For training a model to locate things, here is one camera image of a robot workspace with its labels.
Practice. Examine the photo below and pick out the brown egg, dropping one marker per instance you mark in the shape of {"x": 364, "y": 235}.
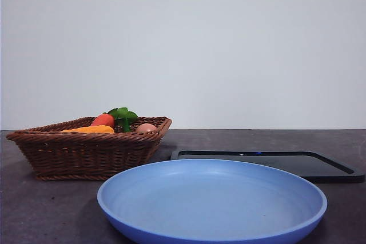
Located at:
{"x": 146, "y": 128}

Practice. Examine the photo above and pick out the green leafy vegetable sprig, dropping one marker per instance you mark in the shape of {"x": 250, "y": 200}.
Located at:
{"x": 124, "y": 115}

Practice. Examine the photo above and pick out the yellow corn cob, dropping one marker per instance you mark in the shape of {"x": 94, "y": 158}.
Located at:
{"x": 91, "y": 129}

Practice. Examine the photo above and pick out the blue round plate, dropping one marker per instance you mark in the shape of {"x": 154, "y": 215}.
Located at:
{"x": 211, "y": 204}

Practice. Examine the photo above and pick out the black rectangular tray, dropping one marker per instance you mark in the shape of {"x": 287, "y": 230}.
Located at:
{"x": 328, "y": 169}

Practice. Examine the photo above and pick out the brown wicker basket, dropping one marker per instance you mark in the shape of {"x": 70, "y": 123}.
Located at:
{"x": 85, "y": 155}

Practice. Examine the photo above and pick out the orange toy carrot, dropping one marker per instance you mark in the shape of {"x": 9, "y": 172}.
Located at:
{"x": 103, "y": 119}

